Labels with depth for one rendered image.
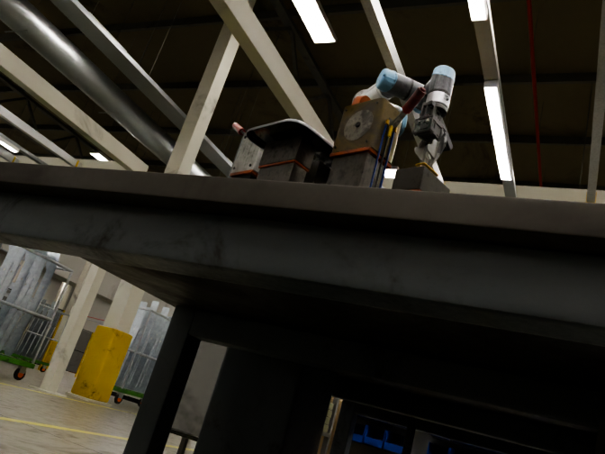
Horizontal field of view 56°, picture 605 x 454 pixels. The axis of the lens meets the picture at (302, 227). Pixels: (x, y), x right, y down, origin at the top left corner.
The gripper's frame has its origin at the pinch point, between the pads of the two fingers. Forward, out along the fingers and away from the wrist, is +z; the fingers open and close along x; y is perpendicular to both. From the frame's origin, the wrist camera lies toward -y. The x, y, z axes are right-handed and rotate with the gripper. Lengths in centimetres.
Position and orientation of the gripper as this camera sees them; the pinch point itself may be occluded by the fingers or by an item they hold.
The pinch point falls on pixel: (428, 166)
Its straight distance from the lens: 184.1
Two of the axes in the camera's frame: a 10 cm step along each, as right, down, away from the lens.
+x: 6.8, -0.7, -7.3
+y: -6.8, -4.2, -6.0
